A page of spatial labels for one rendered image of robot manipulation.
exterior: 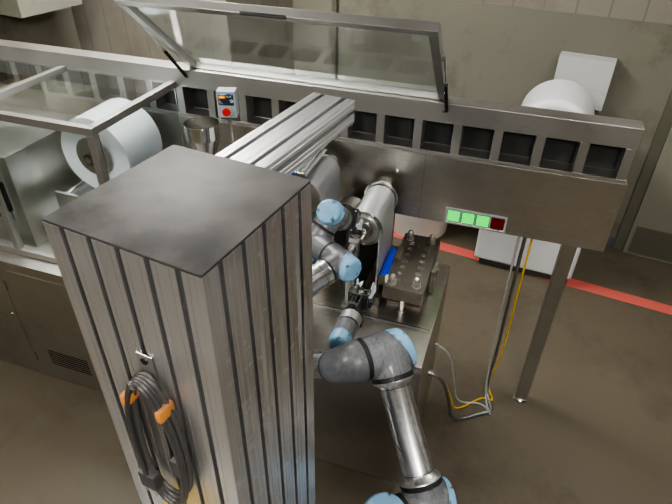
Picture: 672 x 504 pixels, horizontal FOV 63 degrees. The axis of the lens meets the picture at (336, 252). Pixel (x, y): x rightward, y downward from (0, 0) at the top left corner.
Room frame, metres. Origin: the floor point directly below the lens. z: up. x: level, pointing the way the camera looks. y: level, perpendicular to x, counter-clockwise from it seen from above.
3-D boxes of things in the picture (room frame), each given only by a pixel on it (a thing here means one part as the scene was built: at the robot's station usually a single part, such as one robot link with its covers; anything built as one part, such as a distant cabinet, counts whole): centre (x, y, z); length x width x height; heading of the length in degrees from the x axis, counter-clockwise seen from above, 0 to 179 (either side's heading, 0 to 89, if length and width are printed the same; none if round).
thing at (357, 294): (1.47, -0.08, 1.12); 0.12 x 0.08 x 0.09; 162
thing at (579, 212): (2.37, 0.38, 1.29); 3.10 x 0.28 x 0.30; 72
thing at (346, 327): (1.32, -0.03, 1.11); 0.11 x 0.08 x 0.09; 162
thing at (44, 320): (2.09, 0.77, 0.43); 2.52 x 0.64 x 0.86; 72
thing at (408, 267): (1.85, -0.33, 1.00); 0.40 x 0.16 x 0.06; 162
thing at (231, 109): (1.95, 0.41, 1.66); 0.07 x 0.07 x 0.10; 88
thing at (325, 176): (1.91, -0.02, 1.16); 0.39 x 0.23 x 0.51; 72
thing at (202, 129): (2.07, 0.55, 1.50); 0.14 x 0.14 x 0.06
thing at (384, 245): (1.85, -0.20, 1.11); 0.23 x 0.01 x 0.18; 162
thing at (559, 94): (3.34, -1.42, 0.63); 0.73 x 0.58 x 1.26; 64
